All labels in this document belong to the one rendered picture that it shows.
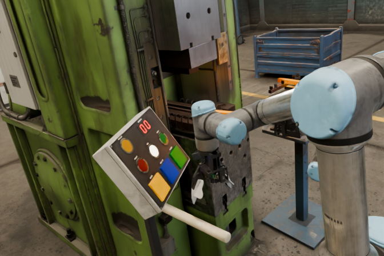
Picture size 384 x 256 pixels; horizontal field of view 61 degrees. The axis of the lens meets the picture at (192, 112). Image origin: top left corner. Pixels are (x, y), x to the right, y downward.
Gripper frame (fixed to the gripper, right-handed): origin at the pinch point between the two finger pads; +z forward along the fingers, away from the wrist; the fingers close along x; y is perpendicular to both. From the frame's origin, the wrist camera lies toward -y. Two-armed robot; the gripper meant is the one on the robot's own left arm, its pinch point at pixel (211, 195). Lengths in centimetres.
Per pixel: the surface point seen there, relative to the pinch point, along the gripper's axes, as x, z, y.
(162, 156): -10.3, -12.2, -16.6
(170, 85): 29, -12, -103
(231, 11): 67, -52, -82
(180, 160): -2.7, -6.5, -18.7
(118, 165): -27.8, -19.7, -6.7
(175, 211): -2.9, 29.4, -36.9
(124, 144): -23.5, -23.9, -11.4
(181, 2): 20, -63, -47
